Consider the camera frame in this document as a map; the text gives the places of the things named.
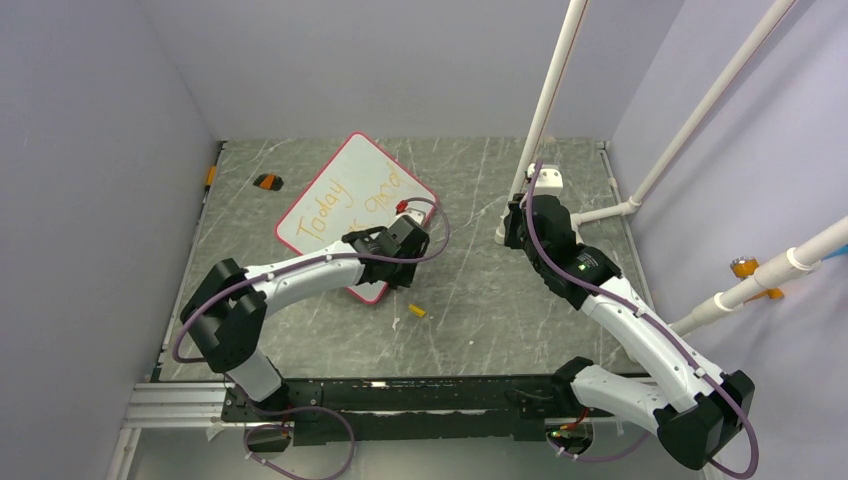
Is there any yellow marker cap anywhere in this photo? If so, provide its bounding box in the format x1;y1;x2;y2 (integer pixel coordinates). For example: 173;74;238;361
408;304;427;318

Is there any red-framed whiteboard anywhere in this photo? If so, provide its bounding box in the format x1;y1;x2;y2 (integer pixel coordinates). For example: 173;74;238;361
267;132;437;307

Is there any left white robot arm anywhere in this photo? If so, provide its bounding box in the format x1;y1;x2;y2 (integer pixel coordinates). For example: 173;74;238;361
178;209;429;420

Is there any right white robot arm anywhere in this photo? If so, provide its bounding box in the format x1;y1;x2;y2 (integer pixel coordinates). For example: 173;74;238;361
503;194;756;470

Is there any orange black small object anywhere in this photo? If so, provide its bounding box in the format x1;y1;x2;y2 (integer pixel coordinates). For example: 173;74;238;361
253;173;284;191

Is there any orange tool at edge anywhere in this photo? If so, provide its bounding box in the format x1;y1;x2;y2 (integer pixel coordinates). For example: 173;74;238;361
204;165;217;192

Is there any white PVC pipe right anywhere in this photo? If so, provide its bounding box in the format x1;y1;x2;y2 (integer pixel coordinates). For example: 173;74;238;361
671;216;847;336

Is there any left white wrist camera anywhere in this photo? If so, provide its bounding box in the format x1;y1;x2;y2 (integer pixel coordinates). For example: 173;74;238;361
395;200;428;228

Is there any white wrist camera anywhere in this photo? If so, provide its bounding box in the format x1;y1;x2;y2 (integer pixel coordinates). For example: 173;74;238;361
533;164;563;197
395;200;428;228

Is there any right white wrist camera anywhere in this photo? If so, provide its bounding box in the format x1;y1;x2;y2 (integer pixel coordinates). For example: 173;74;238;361
533;164;563;197

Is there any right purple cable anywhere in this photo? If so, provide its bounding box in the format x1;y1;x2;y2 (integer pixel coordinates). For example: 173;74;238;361
523;158;761;480

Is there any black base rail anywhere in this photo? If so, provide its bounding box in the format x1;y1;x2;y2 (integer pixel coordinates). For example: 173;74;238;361
221;374;606;446

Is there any white PVC pipe frame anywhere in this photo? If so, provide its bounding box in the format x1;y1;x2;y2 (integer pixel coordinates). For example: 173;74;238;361
509;1;794;223

